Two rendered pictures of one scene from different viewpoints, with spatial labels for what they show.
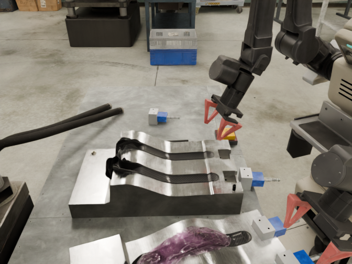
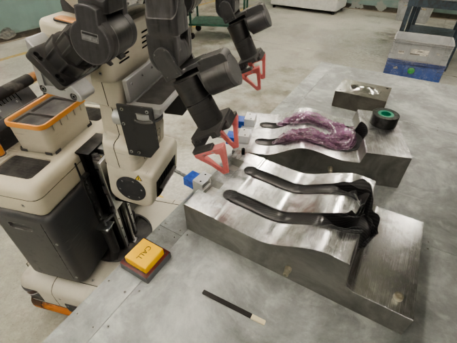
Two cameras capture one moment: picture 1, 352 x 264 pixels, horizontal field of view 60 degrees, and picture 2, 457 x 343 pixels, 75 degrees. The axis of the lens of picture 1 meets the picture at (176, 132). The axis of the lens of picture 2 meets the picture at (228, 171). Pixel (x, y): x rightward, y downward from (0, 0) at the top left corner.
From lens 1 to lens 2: 125 cm
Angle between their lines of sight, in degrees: 100
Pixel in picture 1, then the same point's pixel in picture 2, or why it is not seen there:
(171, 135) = (220, 327)
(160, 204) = not seen: hidden behind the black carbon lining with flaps
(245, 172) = (202, 178)
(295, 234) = not seen: hidden behind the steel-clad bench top
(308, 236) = (105, 271)
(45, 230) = (445, 238)
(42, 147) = not seen: outside the picture
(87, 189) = (400, 231)
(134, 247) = (351, 157)
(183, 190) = (289, 173)
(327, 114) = (133, 88)
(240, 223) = (255, 148)
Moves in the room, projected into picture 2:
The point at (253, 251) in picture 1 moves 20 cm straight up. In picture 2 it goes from (262, 133) to (267, 75)
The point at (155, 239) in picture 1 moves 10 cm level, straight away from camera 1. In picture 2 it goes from (333, 153) to (326, 173)
